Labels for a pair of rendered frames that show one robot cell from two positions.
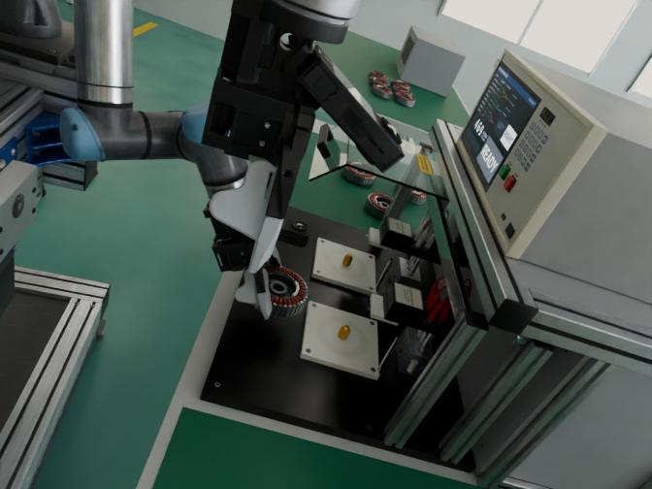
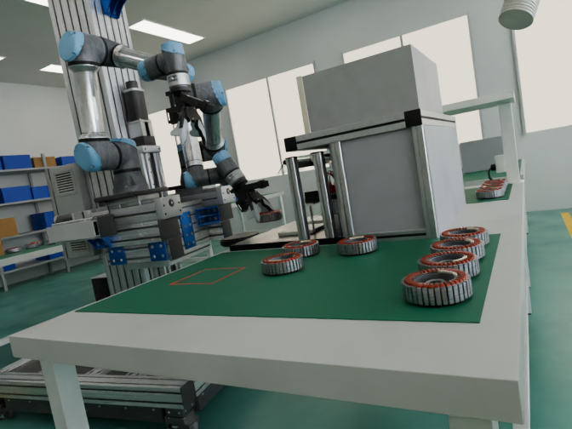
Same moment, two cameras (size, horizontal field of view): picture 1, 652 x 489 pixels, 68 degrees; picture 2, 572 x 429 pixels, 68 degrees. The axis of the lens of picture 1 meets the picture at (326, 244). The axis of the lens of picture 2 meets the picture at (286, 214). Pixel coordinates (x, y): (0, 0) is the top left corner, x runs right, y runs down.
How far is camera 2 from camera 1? 1.31 m
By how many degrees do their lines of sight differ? 45
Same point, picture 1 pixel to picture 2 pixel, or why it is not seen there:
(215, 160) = (223, 166)
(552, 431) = (352, 192)
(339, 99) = (188, 99)
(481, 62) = not seen: outside the picture
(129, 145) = (202, 176)
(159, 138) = (212, 173)
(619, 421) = (372, 170)
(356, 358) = not seen: hidden behind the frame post
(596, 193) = (315, 95)
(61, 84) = (206, 194)
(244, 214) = (176, 131)
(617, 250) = (340, 109)
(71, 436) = not seen: hidden behind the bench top
